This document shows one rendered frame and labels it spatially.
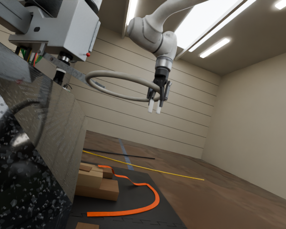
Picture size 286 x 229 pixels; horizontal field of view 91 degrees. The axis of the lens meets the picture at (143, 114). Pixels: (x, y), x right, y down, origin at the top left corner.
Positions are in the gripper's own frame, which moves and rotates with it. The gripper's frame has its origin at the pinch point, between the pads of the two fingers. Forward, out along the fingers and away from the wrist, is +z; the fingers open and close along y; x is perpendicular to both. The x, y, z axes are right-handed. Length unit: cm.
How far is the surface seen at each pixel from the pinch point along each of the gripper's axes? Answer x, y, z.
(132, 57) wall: -319, 368, -257
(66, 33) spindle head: 25, 73, -44
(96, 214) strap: -15, 41, 81
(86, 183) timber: -18, 66, 69
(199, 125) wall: -600, 143, -54
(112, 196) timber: -37, 50, 78
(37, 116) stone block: 52, -8, 14
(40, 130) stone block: 52, -11, 16
